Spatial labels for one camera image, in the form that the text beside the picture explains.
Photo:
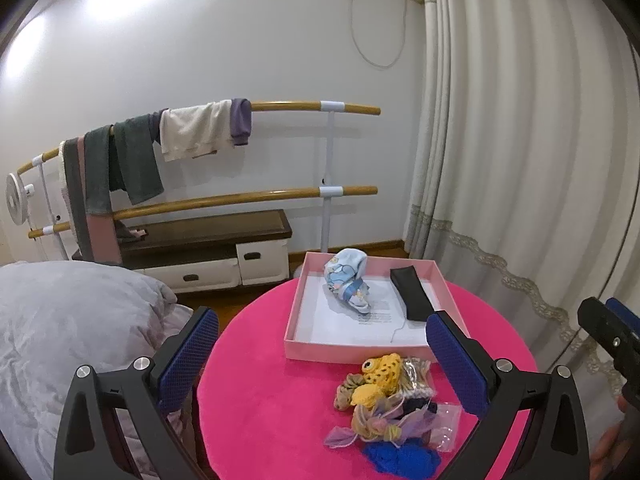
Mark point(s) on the dark wood low cabinet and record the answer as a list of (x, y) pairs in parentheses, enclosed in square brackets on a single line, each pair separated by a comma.
[(197, 254)]

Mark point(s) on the light blue patterned cloth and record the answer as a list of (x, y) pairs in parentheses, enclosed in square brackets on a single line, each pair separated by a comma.
[(344, 277)]

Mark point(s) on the cream towel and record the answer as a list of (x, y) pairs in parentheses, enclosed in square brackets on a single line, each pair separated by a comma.
[(195, 131)]

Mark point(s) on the black soft case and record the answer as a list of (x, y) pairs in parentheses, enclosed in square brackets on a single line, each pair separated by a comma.
[(410, 289)]

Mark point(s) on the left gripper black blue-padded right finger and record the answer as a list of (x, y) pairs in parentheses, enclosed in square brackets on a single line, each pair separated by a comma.
[(553, 444)]

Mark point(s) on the cream pleated curtain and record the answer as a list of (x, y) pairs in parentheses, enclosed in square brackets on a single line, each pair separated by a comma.
[(525, 189)]

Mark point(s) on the white small fan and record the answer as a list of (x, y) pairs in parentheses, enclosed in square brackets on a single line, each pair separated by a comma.
[(17, 195)]

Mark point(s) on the clear plastic bag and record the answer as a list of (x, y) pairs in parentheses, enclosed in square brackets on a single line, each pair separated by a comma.
[(443, 435)]

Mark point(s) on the pastel ribbon scrunchie bundle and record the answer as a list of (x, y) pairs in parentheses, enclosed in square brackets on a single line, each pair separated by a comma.
[(386, 421)]

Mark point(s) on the grey quilt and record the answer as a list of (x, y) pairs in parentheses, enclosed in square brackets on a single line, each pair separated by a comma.
[(57, 316)]

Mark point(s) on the dark green towel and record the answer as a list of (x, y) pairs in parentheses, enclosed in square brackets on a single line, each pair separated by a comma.
[(121, 157)]

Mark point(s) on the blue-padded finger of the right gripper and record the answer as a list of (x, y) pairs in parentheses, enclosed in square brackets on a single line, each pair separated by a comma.
[(631, 320)]

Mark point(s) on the pink shallow box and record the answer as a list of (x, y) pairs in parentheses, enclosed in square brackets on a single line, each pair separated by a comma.
[(322, 329)]

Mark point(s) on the pink tablecloth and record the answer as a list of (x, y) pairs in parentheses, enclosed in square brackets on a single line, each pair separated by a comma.
[(263, 416)]

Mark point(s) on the purple cloth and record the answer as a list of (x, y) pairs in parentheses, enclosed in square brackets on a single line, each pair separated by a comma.
[(240, 121)]

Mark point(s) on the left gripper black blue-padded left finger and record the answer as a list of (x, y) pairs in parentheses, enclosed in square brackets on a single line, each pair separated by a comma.
[(91, 444)]

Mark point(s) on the brown scrunchie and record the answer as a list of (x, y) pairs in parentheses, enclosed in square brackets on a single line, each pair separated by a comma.
[(344, 392)]

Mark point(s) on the grey pink hanging cloth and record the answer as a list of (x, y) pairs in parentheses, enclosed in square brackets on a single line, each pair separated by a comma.
[(82, 199)]

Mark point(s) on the royal blue knitted cloth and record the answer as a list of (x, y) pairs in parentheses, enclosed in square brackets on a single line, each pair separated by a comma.
[(412, 460)]

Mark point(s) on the wooden double rail rack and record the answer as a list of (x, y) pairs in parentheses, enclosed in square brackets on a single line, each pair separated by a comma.
[(326, 191)]

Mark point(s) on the person's hand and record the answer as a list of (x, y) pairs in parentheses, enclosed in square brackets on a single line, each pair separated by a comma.
[(616, 455)]

